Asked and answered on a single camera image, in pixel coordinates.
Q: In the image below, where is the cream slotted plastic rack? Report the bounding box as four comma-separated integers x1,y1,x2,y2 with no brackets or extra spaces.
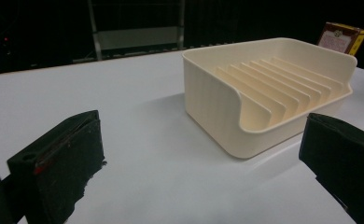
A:
181,36,358,160

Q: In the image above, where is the metal frame stand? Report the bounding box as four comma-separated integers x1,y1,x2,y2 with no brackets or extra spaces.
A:
72,0,188,64

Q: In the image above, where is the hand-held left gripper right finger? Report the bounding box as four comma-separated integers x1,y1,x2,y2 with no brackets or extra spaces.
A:
298,112,364,224

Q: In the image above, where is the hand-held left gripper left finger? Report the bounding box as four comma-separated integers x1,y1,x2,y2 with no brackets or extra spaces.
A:
6,109,107,224

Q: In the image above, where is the brown and yellow box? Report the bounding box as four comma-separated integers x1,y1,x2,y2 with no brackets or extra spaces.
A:
315,21,364,57

